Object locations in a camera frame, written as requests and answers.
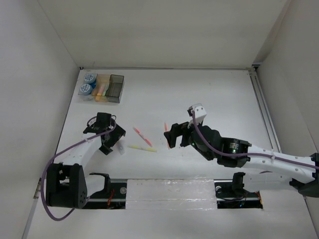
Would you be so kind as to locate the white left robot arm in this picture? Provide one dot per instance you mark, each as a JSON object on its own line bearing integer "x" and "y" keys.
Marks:
{"x": 67, "y": 186}

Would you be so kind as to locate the aluminium side rail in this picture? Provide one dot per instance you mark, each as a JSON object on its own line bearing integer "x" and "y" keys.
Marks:
{"x": 275, "y": 145}

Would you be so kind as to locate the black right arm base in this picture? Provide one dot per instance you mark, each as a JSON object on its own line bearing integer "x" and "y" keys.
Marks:
{"x": 230, "y": 194}

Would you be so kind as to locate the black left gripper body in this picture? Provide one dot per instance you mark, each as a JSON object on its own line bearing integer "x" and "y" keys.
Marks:
{"x": 114, "y": 135}

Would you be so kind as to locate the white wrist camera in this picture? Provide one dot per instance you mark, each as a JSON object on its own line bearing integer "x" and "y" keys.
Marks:
{"x": 103, "y": 118}
{"x": 197, "y": 111}

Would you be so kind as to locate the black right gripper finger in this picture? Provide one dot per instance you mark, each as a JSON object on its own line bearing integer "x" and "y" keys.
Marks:
{"x": 173, "y": 136}
{"x": 177, "y": 127}

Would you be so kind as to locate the yellow thin pen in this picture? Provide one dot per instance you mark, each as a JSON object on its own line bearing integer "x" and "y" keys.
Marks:
{"x": 142, "y": 148}

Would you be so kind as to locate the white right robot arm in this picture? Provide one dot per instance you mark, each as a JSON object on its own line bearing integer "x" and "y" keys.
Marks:
{"x": 259, "y": 169}

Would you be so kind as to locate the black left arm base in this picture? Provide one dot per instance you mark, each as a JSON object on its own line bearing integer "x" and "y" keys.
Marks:
{"x": 111, "y": 197}

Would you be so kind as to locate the orange-capped grey highlighter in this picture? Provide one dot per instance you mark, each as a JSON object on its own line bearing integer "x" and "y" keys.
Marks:
{"x": 120, "y": 148}

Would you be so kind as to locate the orange thin pen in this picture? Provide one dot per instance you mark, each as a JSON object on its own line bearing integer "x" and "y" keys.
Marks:
{"x": 166, "y": 135}

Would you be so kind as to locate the pink thin pen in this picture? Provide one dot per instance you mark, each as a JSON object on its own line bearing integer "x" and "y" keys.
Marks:
{"x": 143, "y": 137}

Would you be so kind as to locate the pink yellow-capped highlighter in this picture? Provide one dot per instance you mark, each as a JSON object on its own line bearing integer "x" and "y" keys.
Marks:
{"x": 100, "y": 90}

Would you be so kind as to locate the green-capped highlighter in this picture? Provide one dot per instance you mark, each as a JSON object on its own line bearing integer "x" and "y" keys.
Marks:
{"x": 106, "y": 88}

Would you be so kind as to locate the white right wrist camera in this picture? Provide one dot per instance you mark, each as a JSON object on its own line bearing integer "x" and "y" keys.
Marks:
{"x": 197, "y": 111}

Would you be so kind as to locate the clear plastic bin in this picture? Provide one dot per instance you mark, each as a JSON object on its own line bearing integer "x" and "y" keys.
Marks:
{"x": 88, "y": 97}

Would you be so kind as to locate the grey translucent bin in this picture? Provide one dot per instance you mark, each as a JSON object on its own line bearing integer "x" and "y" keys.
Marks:
{"x": 114, "y": 92}

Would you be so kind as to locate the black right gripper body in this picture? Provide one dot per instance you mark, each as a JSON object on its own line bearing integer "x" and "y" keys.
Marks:
{"x": 187, "y": 139}

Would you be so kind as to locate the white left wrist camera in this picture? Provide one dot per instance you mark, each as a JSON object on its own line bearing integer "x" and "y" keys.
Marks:
{"x": 103, "y": 118}

